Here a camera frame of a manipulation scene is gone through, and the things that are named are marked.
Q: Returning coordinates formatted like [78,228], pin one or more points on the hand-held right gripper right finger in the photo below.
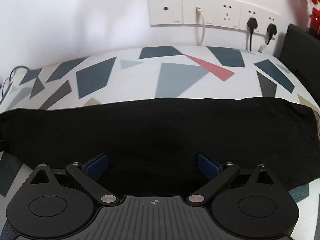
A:
[208,167]

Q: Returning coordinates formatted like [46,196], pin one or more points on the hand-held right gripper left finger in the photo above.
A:
[96,167]

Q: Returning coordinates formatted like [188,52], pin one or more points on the black garment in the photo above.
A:
[155,130]

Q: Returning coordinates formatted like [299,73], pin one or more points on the geometric print bed sheet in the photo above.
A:
[140,85]

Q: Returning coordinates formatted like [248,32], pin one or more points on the white data port wall plate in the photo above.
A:
[191,17]

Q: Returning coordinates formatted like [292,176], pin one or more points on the white empty wall socket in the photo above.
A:
[227,13]

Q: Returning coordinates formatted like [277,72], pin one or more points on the white round jack wall plate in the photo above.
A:
[165,8]

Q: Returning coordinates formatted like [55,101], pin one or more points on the red wall decoration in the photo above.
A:
[313,17]

